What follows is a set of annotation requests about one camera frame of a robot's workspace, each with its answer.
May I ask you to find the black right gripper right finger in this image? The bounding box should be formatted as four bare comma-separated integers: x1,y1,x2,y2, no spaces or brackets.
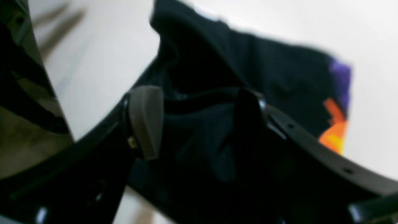
234,88,397,224

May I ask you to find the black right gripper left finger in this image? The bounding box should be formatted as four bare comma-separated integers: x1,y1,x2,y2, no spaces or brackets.
1,86,164,224

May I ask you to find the black T-shirt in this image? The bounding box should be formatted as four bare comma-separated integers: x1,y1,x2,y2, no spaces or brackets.
128,0,358,224

